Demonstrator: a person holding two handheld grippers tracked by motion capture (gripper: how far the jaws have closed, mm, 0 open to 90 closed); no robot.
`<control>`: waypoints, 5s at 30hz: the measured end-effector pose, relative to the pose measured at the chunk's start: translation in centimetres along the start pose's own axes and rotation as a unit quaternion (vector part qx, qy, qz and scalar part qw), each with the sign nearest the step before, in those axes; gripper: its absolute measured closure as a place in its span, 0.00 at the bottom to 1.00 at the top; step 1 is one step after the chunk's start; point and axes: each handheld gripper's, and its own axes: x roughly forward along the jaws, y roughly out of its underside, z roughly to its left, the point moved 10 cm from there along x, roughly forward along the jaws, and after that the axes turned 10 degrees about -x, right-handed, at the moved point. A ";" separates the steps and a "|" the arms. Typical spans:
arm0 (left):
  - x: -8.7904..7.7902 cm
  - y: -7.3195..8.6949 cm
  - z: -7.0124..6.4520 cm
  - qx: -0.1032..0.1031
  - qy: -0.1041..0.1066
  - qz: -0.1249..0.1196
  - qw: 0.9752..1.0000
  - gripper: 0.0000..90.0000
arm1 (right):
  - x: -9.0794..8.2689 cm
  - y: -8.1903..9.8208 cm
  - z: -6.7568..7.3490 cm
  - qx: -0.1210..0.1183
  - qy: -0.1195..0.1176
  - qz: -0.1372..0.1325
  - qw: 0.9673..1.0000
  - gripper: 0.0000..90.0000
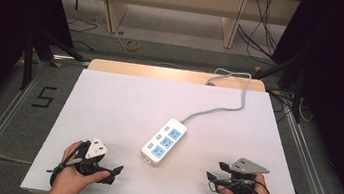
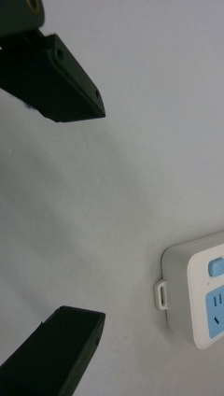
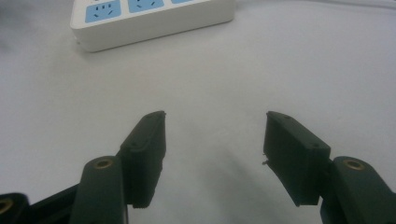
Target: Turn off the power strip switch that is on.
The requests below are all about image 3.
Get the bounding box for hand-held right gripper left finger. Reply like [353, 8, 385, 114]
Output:
[117, 110, 167, 209]

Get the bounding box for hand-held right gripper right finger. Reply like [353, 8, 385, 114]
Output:
[262, 110, 332, 207]

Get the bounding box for white power strip blue sockets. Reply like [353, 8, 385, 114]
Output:
[70, 0, 236, 53]

